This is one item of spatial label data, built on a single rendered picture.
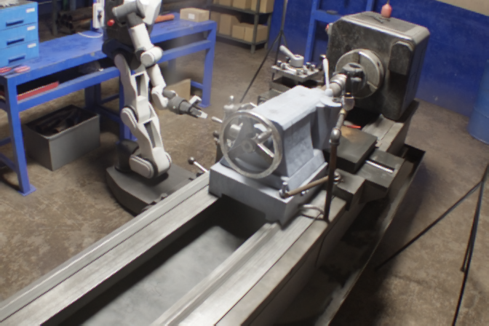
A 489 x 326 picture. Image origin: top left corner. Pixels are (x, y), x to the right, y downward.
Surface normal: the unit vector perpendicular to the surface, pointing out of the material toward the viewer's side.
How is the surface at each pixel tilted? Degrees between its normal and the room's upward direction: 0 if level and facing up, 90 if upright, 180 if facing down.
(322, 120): 79
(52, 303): 0
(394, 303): 0
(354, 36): 90
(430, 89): 90
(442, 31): 90
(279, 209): 90
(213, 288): 48
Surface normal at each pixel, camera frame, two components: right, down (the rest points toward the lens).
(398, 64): -0.56, 0.35
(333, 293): 0.10, -0.87
